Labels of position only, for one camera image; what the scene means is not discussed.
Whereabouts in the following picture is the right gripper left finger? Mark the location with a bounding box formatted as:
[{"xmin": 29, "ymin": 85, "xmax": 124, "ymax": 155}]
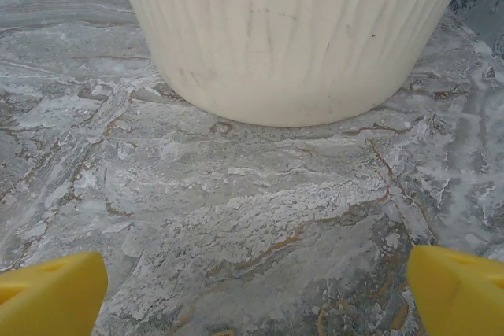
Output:
[{"xmin": 0, "ymin": 251, "xmax": 109, "ymax": 336}]

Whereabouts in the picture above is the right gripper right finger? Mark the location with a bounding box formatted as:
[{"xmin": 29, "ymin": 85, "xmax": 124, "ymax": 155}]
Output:
[{"xmin": 406, "ymin": 245, "xmax": 504, "ymax": 336}]

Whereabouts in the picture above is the white ribbed plastic bin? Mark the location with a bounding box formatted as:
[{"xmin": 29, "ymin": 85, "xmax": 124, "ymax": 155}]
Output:
[{"xmin": 112, "ymin": 0, "xmax": 477, "ymax": 127}]

